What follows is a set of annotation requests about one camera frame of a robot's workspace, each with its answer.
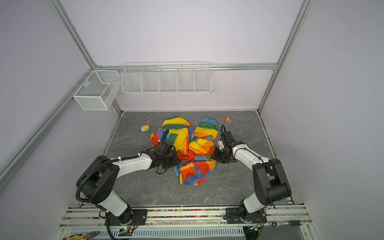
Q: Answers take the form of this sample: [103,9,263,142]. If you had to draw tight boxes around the rainbow striped jacket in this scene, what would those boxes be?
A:
[151,116,219,186]

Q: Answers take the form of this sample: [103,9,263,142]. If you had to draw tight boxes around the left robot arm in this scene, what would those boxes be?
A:
[75,131,180,226]

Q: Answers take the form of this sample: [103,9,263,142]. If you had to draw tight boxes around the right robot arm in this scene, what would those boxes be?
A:
[212,125,292,223]

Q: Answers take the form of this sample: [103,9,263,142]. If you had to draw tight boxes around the yellow white small toy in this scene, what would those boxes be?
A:
[141,125,150,132]

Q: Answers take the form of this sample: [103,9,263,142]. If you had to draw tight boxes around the white mesh box basket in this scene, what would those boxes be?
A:
[74,70,122,111]

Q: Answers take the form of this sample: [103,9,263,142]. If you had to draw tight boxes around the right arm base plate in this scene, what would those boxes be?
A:
[223,207,267,224]

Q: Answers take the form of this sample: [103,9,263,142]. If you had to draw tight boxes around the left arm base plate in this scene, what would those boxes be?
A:
[105,209,148,226]

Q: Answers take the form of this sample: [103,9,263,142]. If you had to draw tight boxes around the white wire shelf basket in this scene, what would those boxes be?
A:
[121,62,212,95]

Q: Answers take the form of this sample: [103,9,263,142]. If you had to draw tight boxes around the white slotted cable duct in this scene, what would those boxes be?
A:
[69,226,245,239]

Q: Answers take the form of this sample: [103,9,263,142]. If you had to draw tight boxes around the green handled ratchet tool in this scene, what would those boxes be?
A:
[270,220,302,228]

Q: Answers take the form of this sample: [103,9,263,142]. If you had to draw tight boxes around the yellow handled pliers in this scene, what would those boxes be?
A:
[64,231,100,240]

